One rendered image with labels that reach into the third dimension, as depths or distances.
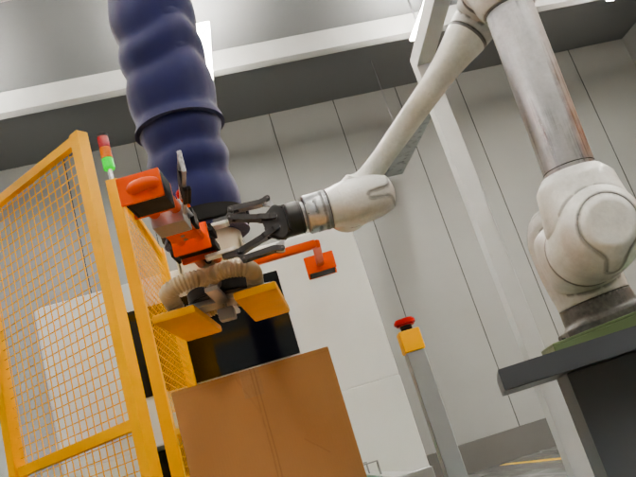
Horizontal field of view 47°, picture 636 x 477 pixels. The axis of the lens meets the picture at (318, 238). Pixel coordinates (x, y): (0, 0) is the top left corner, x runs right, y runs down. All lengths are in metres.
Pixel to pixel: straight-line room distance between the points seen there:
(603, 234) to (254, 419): 0.92
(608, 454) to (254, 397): 0.81
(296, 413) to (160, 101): 0.84
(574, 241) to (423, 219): 10.29
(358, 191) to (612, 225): 0.54
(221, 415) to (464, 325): 9.61
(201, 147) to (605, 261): 0.99
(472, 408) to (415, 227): 2.88
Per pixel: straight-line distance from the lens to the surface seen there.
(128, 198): 1.23
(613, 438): 1.52
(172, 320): 1.68
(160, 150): 1.87
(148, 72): 1.94
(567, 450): 4.80
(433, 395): 2.32
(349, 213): 1.59
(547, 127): 1.48
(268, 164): 11.63
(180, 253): 1.56
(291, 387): 1.81
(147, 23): 2.01
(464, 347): 11.22
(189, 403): 1.83
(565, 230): 1.38
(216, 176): 1.82
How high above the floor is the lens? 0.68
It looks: 17 degrees up
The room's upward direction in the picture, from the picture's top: 17 degrees counter-clockwise
